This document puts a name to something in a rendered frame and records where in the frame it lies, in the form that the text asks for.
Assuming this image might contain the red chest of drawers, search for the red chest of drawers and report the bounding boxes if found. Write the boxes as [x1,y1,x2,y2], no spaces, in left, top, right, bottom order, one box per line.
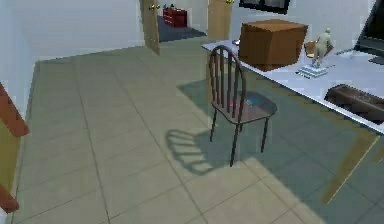
[162,7,188,28]

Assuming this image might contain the dark brown wooden chair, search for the dark brown wooden chair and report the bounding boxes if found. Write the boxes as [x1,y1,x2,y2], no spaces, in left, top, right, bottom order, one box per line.
[208,44,278,168]

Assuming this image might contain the small teal flat object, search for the small teal flat object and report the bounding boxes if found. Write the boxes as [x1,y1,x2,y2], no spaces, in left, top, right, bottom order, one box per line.
[246,95,263,107]

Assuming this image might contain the light brown room door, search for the light brown room door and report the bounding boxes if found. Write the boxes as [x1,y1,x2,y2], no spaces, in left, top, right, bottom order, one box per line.
[139,0,161,56]
[207,0,234,42]

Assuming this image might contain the brown cardboard box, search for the brown cardboard box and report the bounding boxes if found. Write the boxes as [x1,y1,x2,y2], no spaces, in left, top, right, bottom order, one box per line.
[237,18,309,72]

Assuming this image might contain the beige figure statue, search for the beige figure statue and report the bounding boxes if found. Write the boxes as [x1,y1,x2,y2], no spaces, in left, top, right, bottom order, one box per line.
[296,27,334,80]

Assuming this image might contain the white table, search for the white table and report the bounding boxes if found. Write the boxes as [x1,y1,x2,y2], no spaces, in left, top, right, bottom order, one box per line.
[201,39,384,205]

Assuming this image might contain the dark brown tray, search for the dark brown tray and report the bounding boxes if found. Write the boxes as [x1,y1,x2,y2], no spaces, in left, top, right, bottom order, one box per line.
[323,83,384,126]

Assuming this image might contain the black computer monitor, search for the black computer monitor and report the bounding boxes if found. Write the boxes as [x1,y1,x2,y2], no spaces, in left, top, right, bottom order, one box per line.
[353,0,384,66]

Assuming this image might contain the black framed wall picture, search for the black framed wall picture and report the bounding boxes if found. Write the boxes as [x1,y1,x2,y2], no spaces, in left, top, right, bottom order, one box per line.
[238,0,291,16]

